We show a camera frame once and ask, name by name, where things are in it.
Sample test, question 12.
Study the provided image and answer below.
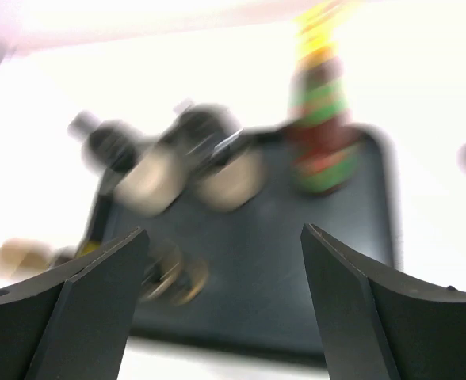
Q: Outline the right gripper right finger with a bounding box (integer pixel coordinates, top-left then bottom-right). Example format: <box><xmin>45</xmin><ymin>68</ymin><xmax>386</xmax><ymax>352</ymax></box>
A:
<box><xmin>300</xmin><ymin>224</ymin><xmax>466</xmax><ymax>380</ymax></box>

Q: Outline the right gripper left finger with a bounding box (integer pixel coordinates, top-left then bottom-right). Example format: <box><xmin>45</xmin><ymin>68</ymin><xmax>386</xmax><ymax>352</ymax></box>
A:
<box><xmin>0</xmin><ymin>228</ymin><xmax>150</xmax><ymax>379</ymax></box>

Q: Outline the short yellow label sauce bottle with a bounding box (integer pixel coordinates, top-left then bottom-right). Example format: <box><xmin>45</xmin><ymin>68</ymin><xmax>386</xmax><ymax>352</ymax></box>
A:
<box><xmin>0</xmin><ymin>238</ymin><xmax>101</xmax><ymax>279</ymax></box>

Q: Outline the small spice jar black lid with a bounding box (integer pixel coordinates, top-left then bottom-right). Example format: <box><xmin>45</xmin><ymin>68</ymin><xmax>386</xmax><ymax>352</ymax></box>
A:
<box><xmin>138</xmin><ymin>241</ymin><xmax>209</xmax><ymax>306</ymax></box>

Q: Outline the clear shaker bottle black cap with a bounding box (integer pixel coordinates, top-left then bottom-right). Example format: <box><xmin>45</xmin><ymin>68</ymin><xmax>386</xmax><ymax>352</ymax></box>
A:
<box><xmin>69</xmin><ymin>112</ymin><xmax>186</xmax><ymax>216</ymax></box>

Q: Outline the green label chili sauce bottle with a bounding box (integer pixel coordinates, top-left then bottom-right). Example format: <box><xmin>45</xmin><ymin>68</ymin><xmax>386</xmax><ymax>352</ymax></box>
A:
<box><xmin>288</xmin><ymin>1</ymin><xmax>357</xmax><ymax>195</ymax></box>

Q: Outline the black plastic tray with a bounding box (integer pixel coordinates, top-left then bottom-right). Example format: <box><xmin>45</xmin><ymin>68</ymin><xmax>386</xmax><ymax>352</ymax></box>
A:
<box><xmin>85</xmin><ymin>130</ymin><xmax>396</xmax><ymax>363</ymax></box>

